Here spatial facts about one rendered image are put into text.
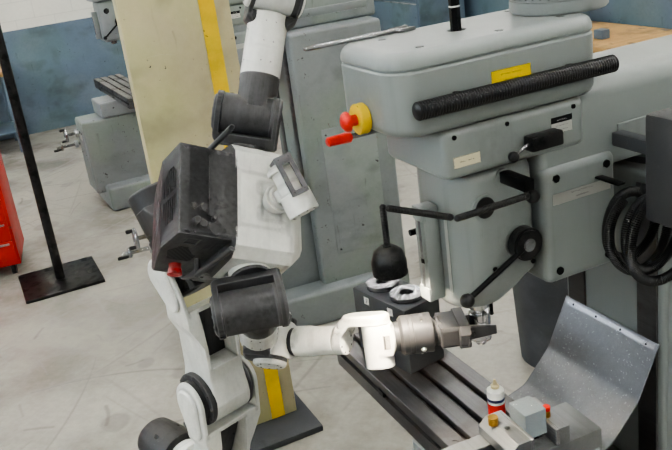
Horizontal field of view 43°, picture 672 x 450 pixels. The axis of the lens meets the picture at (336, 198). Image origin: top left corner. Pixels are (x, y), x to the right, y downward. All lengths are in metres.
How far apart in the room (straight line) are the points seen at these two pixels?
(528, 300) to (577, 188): 2.15
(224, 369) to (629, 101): 1.15
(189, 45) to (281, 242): 1.64
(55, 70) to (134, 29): 7.37
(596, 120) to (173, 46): 1.87
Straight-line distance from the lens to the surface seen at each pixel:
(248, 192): 1.78
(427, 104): 1.52
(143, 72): 3.27
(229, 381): 2.21
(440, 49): 1.57
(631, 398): 2.13
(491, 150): 1.67
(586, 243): 1.88
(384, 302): 2.26
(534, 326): 4.00
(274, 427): 3.86
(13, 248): 6.21
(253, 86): 1.89
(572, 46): 1.73
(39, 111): 10.64
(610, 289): 2.16
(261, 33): 1.92
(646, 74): 1.91
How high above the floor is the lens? 2.17
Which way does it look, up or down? 19 degrees down
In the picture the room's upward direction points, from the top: 8 degrees counter-clockwise
